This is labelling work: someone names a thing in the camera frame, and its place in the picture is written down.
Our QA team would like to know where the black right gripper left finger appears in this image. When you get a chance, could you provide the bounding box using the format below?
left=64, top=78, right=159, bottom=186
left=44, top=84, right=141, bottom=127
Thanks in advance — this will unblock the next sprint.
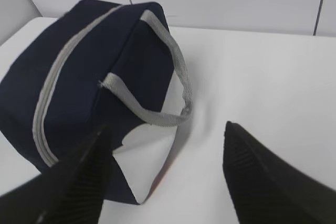
left=1, top=125, right=113, bottom=223

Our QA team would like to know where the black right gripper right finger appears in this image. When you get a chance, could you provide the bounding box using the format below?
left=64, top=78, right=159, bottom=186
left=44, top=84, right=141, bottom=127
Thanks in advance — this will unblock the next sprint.
left=223, top=121, right=335, bottom=223

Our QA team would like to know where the navy and white lunch bag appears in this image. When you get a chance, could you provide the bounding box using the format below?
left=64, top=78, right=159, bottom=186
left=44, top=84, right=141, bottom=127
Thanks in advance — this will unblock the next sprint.
left=1, top=0, right=193, bottom=205

